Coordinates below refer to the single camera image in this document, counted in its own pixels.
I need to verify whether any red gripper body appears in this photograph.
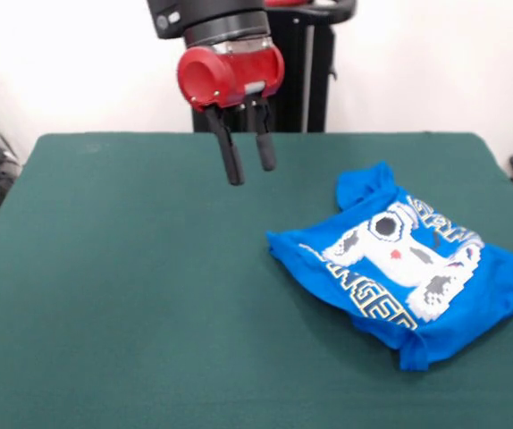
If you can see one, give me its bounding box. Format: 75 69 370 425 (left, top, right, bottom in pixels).
176 38 286 114

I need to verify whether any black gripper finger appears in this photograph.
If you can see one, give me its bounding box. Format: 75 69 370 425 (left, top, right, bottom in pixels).
205 103 246 187
250 97 278 172

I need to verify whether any blue game-controller print t-shirt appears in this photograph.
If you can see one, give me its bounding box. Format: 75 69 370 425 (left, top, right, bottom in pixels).
265 161 513 372

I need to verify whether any dark green table cloth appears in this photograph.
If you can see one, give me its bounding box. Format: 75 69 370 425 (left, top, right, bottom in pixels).
0 131 513 429

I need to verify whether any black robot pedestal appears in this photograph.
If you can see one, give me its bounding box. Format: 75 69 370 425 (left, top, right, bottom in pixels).
191 0 357 133

